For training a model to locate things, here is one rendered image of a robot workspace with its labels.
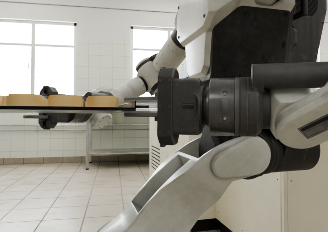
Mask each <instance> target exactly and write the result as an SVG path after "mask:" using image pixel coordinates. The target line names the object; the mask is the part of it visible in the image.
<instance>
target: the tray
mask: <svg viewBox="0 0 328 232"><path fill-rule="evenodd" d="M124 111H136V101H132V102H129V103H126V104H123V105H120V106H119V107H84V106H11V105H0V113H105V114H111V113H120V112H124Z"/></svg>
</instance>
